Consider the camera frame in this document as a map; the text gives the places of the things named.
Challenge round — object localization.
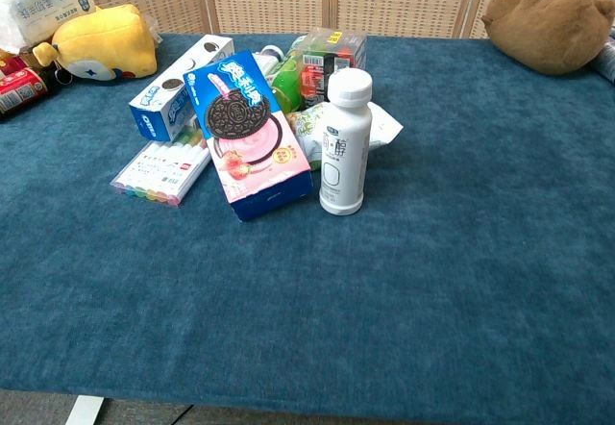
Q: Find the white yogurt drink bottle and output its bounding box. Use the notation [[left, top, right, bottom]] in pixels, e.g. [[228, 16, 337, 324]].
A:
[[318, 67, 374, 216]]

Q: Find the green plastic bottle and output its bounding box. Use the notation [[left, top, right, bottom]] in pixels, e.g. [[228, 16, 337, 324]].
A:
[[261, 44, 305, 114]]

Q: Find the blue velvet tablecloth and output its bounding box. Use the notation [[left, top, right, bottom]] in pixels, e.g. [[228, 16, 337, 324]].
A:
[[0, 33, 615, 424]]

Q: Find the pink and blue Oreo box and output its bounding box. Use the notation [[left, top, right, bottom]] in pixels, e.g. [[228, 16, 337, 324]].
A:
[[183, 49, 314, 223]]

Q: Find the white and green snack bag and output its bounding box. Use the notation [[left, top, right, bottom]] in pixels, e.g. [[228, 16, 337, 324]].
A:
[[286, 100, 405, 171]]

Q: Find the clear pack of drink cans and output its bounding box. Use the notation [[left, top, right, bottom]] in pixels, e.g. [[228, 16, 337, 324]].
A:
[[292, 27, 368, 112]]

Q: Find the pack of pastel highlighter pens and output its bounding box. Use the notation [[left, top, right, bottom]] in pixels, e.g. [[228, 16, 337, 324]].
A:
[[110, 126, 211, 209]]

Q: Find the white and blue Oreo box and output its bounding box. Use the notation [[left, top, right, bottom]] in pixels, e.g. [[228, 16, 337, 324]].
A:
[[128, 34, 235, 143]]

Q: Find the yellow plush toy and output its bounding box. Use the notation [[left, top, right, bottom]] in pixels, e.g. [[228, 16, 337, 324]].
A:
[[32, 3, 159, 82]]

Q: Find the brown plush bear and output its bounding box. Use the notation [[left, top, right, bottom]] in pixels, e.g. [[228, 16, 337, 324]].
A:
[[480, 0, 615, 77]]

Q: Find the red snack packet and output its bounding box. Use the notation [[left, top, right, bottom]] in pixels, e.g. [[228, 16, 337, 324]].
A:
[[0, 67, 50, 116]]

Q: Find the rolled blue grey cloth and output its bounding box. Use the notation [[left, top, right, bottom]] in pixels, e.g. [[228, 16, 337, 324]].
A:
[[593, 33, 615, 85]]

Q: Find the white tissue pack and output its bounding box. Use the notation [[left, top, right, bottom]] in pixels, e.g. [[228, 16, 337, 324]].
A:
[[0, 0, 96, 55]]

